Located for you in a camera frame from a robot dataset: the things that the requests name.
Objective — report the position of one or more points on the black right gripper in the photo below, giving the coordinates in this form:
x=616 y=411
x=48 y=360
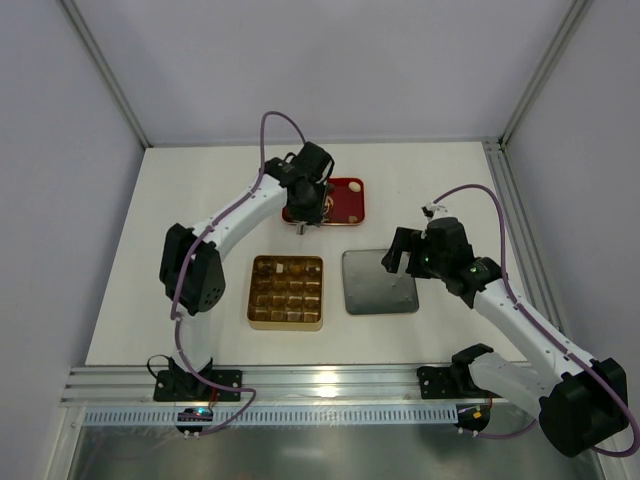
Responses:
x=412 y=255

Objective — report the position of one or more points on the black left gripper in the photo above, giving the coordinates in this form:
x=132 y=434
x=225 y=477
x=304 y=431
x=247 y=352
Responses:
x=310 y=213

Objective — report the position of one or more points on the silver tin lid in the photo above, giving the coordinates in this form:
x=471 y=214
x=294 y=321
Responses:
x=370 y=290

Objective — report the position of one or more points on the gold chocolate tin box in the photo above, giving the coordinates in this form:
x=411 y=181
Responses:
x=288 y=301

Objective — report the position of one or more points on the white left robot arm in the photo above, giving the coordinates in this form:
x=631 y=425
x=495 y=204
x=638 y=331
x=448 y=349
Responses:
x=191 y=268

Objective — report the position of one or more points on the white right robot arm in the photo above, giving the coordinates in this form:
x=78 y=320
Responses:
x=577 y=401

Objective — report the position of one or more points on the red chocolate tray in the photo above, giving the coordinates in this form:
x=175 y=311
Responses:
x=341 y=203

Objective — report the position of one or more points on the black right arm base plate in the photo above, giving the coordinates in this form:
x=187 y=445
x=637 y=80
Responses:
x=447 y=382

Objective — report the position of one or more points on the slotted cable duct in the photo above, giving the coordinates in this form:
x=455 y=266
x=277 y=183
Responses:
x=274 y=415

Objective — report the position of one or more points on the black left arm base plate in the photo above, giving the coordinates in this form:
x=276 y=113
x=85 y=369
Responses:
x=179 y=386

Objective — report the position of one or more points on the aluminium frame post left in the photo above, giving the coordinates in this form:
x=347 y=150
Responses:
x=82 y=30

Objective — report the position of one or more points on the aluminium frame post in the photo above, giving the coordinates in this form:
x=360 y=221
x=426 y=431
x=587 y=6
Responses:
x=551 y=57
x=82 y=30

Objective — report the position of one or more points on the aluminium front rail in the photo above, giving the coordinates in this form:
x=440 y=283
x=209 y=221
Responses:
x=120 y=385

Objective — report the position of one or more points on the aluminium frame post right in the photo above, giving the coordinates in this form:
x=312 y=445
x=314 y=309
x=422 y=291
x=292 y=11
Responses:
x=551 y=57

